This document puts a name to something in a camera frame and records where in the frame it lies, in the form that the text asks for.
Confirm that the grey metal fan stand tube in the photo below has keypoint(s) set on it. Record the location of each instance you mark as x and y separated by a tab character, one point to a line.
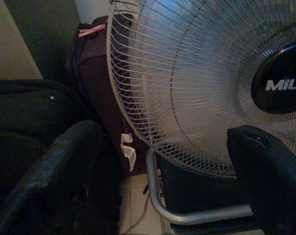
152	191

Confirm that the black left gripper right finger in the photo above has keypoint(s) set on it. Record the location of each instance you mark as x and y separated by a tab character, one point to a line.
270	186

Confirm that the pink ribbon tag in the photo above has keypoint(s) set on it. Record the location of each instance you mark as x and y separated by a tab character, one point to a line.
89	32

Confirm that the white plastic luggage tag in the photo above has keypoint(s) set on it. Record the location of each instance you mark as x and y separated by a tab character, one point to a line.
128	154

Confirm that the dark purple suitcase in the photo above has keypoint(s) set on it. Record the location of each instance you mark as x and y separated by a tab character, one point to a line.
94	80

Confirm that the black fabric bag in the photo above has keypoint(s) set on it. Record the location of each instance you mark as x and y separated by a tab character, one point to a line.
23	110

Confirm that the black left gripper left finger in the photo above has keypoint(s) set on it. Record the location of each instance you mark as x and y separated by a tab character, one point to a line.
52	176

